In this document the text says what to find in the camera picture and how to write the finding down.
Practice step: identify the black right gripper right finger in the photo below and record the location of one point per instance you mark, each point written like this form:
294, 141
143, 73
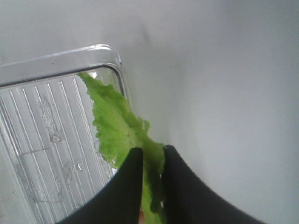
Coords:
188, 200

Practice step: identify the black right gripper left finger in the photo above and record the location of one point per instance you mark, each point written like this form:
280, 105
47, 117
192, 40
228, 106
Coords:
119, 201

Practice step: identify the green lettuce leaf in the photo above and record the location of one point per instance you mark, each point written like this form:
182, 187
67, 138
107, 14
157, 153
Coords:
118, 131

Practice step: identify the right clear plastic tray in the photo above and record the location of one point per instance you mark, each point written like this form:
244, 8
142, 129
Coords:
50, 165

